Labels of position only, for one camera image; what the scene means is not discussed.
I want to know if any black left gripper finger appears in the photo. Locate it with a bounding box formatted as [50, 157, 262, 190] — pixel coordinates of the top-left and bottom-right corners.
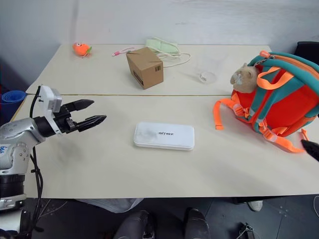
[66, 99, 95, 114]
[73, 115, 107, 132]

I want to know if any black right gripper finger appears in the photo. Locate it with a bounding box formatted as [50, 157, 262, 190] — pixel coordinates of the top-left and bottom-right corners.
[301, 139, 319, 162]

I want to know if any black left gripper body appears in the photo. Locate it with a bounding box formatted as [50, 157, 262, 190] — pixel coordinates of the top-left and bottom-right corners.
[52, 105, 77, 133]

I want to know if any orange and teal backpack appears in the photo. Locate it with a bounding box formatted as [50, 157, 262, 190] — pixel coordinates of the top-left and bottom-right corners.
[213, 50, 319, 153]

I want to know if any white rectangular box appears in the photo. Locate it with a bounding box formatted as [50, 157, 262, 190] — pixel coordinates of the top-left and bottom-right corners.
[133, 121, 195, 151]

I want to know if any orange plush carrot toy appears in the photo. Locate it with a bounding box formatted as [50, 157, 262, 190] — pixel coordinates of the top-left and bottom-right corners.
[72, 42, 93, 58]

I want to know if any blue rolled mat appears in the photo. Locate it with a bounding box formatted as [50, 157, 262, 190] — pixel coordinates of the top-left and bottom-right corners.
[0, 90, 26, 124]

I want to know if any brown cardboard box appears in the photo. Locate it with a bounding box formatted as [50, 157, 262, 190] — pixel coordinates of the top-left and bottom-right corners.
[126, 47, 164, 90]

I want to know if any white shoe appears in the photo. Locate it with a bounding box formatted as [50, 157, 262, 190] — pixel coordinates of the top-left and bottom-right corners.
[247, 200, 264, 212]

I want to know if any clear plastic bag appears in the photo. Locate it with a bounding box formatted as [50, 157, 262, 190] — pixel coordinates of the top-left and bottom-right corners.
[77, 198, 145, 214]

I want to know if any beige plush animal toy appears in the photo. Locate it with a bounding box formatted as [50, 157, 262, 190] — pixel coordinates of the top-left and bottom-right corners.
[230, 63, 260, 94]

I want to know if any light green pouch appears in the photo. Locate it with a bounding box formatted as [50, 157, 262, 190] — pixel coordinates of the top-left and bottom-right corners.
[145, 37, 180, 57]

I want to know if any black chair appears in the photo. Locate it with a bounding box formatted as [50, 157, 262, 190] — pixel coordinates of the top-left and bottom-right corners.
[294, 41, 319, 59]

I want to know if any light green face mask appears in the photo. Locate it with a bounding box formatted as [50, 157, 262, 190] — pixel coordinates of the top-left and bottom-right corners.
[152, 36, 191, 68]

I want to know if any clear plastic cup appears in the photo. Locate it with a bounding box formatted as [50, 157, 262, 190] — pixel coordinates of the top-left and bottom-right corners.
[198, 53, 222, 85]

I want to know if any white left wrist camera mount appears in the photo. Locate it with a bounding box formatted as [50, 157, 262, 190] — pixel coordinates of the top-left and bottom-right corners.
[37, 85, 63, 136]

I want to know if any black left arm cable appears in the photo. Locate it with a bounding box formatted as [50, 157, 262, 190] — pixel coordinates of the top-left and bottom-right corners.
[29, 86, 43, 234]

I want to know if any pink lanyard strap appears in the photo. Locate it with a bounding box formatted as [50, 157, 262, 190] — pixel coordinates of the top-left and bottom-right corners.
[111, 47, 136, 57]

